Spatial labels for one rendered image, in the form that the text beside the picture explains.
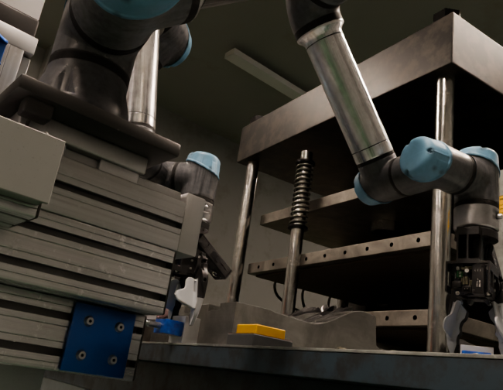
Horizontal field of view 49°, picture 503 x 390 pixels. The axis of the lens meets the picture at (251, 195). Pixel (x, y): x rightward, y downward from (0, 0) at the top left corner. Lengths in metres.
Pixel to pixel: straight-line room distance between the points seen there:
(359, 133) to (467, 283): 0.32
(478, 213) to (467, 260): 0.09
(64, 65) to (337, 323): 0.77
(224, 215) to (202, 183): 4.74
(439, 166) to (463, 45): 1.10
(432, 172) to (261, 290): 5.26
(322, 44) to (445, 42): 0.97
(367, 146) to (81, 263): 0.57
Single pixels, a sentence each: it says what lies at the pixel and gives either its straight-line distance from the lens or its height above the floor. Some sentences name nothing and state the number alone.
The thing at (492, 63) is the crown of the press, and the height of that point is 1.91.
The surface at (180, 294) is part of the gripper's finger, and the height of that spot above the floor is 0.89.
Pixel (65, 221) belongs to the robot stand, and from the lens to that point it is 0.72.
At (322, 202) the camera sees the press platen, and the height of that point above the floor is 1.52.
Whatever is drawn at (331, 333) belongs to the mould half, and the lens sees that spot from 1.22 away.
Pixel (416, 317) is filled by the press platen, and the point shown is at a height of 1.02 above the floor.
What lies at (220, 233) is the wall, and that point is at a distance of 5.83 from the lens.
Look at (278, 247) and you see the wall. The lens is 6.36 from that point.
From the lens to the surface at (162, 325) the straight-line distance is 1.11.
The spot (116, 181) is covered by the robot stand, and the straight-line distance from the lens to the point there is 0.75.
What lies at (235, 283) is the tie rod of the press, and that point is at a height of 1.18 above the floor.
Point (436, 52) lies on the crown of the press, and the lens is 2.00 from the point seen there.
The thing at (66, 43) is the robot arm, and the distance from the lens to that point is 0.83.
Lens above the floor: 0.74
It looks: 19 degrees up
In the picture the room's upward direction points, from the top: 9 degrees clockwise
